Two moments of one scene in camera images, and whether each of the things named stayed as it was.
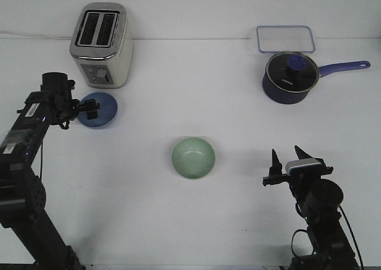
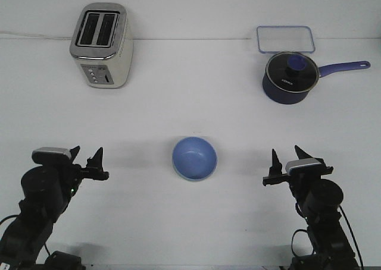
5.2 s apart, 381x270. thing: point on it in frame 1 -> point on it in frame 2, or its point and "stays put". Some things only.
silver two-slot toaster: x=102 y=44 stays put
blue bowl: x=106 y=113 -> x=194 y=159
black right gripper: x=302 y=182 stays put
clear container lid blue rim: x=277 y=38 stays put
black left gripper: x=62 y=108 -> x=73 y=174
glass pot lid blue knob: x=292 y=71 stays put
